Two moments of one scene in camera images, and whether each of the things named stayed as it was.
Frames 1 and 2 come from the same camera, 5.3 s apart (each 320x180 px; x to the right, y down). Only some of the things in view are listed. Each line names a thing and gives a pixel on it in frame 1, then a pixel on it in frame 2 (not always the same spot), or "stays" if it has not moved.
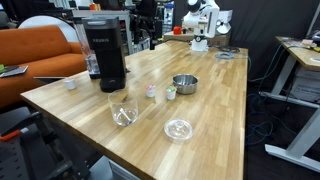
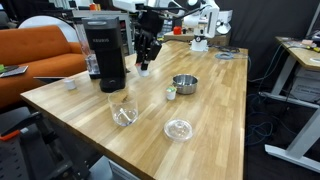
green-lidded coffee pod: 171,92 stays
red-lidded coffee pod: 150,90 -> 143,73
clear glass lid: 178,130 stays
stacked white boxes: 223,24 stays
